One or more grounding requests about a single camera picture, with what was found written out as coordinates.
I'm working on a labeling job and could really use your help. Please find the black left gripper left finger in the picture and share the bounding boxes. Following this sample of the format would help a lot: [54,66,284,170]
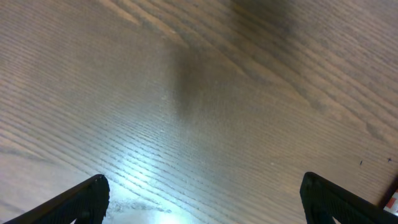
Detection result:
[6,174,110,224]

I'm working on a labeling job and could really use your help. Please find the orange red t-shirt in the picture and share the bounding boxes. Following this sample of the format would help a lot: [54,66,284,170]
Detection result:
[384,190,398,216]

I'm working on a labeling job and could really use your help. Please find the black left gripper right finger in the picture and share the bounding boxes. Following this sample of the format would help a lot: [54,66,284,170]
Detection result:
[300,172,397,224]

